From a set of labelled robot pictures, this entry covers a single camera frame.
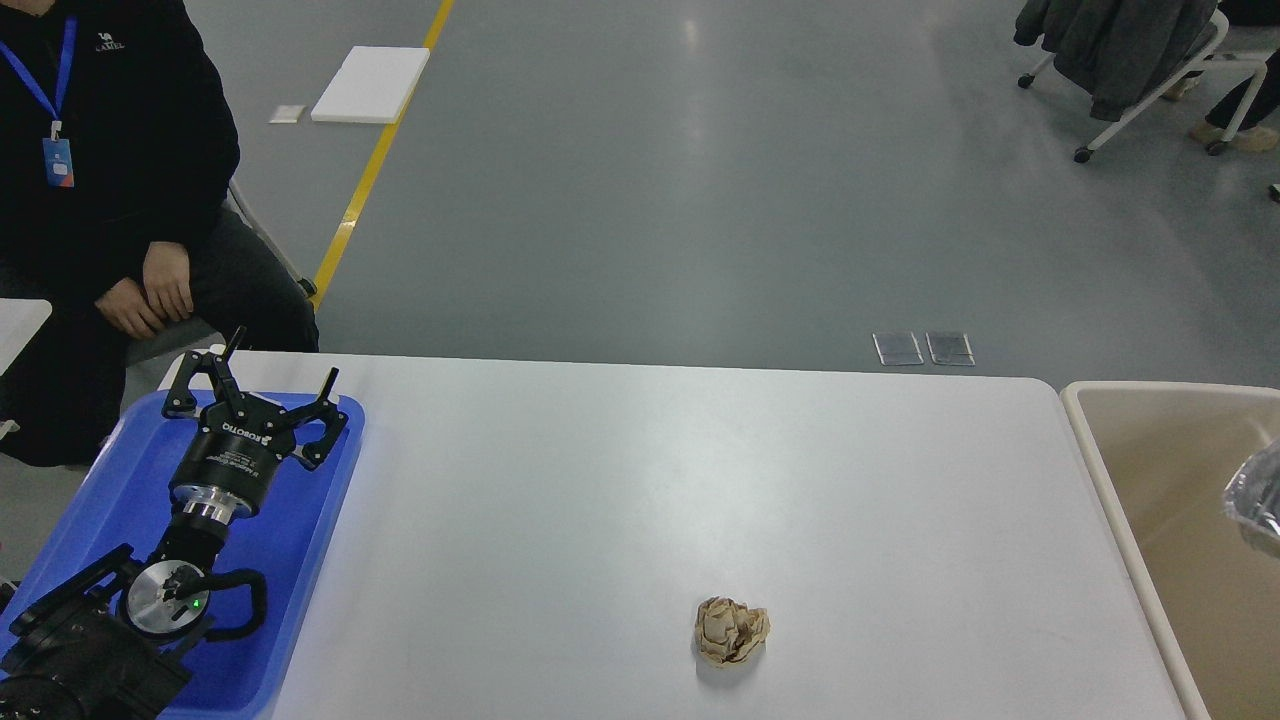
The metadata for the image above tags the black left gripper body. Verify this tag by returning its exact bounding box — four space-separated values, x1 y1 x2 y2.
169 393 300 519

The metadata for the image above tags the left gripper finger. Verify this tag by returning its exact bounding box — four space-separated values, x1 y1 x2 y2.
163 327 247 420
268 366 349 471

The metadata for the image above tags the aluminium foil tray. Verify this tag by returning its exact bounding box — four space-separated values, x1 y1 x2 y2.
1222 439 1279 560

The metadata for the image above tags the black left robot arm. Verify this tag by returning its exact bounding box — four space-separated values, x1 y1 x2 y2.
3 329 349 719

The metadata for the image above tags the person's right hand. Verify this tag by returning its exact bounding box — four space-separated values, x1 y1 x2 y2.
93 277 166 340

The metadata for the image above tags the person's left hand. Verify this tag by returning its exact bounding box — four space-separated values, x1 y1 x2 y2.
142 241 195 322

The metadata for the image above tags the grey chair of person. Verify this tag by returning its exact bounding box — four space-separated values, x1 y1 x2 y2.
125 178 317 366

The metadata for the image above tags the blue plastic tray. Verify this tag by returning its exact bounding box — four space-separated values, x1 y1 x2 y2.
3 391 365 719

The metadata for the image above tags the white table corner left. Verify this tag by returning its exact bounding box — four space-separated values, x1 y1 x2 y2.
1 299 52 374

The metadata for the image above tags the seated person in black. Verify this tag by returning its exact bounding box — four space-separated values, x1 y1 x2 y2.
1 1 319 468

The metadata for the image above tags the small white floor tile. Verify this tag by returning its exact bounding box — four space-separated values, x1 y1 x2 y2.
268 105 306 126

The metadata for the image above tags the white foam board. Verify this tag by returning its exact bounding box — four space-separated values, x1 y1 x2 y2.
310 46 431 126

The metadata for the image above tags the crumpled brown paper ball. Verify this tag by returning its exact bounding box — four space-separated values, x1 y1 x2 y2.
692 596 772 667

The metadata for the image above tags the clear floor plate left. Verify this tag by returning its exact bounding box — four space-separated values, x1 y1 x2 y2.
872 331 924 366

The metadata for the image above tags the clear floor plate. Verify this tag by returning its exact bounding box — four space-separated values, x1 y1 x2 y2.
925 331 977 366
872 331 924 366

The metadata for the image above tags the clear floor plate right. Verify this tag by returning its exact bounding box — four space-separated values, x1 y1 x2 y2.
925 331 977 366

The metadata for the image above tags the beige plastic bin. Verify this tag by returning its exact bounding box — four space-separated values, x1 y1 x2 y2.
1061 380 1279 719

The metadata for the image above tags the grey jacket on chair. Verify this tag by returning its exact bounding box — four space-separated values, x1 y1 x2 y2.
1014 1 1219 122

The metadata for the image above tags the background person's leg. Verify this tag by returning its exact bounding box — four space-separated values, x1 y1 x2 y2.
1188 50 1279 152

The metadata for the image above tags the blue lanyard badge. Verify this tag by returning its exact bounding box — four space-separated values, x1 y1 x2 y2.
1 14 79 190

